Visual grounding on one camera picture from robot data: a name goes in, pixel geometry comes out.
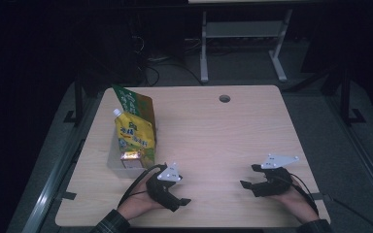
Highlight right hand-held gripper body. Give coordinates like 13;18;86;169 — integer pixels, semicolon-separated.
251;153;300;198

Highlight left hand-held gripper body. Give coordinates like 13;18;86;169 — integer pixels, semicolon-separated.
145;162;185;214

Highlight clear plastic container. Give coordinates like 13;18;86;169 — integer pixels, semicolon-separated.
106;110;161;180

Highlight small yellow red box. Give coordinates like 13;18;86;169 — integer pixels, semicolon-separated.
119;150;145;170

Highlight yellow spout pouch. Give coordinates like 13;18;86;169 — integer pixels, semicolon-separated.
112;108;157;170

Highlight green snack packet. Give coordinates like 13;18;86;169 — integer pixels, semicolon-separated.
111;83;157;137

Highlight person's left hand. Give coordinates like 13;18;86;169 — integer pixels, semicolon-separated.
117;176;167;222

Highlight person's right hand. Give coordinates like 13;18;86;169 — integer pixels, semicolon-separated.
271;180;321;224

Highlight black metal stand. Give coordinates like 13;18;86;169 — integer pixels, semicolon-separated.
339;66;367;127
62;72;85;127

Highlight white metal stand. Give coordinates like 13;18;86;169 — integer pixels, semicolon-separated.
199;9;294;83

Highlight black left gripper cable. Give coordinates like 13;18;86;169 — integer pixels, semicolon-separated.
118;163;168;209

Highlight thin black floor cable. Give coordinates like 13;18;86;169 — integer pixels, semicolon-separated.
331;197;373;233

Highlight aluminium floor rail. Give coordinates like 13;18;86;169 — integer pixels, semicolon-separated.
20;127;90;233
326;95;373;210

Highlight black floor cables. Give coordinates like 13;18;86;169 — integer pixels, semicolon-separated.
137;55;206;88

